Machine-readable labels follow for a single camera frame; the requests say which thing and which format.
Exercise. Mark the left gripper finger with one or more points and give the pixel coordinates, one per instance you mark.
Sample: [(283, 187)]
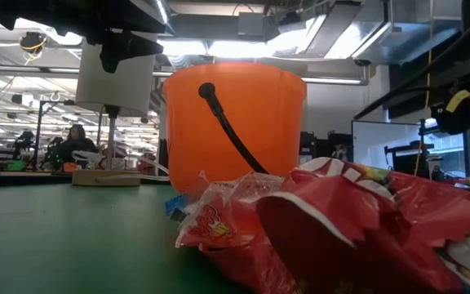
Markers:
[(122, 47)]

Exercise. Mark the orange plastic bucket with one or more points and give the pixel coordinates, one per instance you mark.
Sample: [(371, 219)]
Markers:
[(259, 122)]

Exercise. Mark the red white-lettered candy bag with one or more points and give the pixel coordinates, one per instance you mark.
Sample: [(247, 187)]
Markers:
[(333, 204)]

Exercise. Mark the white blue candy bar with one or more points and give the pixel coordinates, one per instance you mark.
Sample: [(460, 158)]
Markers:
[(175, 205)]

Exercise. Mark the red clear candy pack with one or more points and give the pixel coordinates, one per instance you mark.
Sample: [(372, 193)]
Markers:
[(218, 222)]

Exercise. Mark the red crinkled candy wrapper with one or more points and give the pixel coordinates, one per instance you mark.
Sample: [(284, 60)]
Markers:
[(255, 269)]

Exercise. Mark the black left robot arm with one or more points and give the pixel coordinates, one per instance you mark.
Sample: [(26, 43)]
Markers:
[(23, 12)]

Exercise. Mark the white table lamp wooden base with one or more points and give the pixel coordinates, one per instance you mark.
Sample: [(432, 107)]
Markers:
[(116, 94)]

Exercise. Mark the black equipment stand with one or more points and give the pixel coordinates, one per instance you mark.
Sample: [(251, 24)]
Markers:
[(422, 134)]

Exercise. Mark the person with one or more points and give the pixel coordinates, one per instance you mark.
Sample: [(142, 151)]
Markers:
[(76, 143)]

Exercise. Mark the white board panel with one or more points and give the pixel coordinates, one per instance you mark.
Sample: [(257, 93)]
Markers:
[(369, 143)]

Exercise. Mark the black light stand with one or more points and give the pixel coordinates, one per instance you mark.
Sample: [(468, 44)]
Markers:
[(38, 134)]

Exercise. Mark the grey ceiling box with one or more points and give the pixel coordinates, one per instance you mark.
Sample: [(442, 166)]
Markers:
[(251, 24)]

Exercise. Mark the small orange object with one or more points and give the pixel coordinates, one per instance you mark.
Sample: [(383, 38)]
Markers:
[(70, 167)]

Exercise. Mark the small green object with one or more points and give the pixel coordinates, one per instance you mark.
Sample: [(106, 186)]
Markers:
[(14, 165)]

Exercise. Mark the black equipment cases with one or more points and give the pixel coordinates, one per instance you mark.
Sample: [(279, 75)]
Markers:
[(306, 145)]

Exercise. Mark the green table mat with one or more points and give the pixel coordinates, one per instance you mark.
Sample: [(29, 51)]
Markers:
[(76, 245)]

